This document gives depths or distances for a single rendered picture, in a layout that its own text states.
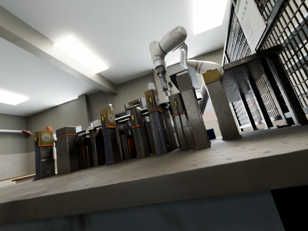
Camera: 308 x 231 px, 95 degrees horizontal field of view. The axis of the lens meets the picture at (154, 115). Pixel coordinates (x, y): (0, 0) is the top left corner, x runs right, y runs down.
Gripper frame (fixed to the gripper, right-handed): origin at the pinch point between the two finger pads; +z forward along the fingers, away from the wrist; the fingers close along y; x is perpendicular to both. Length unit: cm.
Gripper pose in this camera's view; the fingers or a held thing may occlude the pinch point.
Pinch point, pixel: (167, 96)
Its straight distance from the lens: 95.0
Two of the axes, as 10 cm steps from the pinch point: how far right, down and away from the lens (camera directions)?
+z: 2.2, 9.5, -2.2
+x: -9.0, 2.8, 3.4
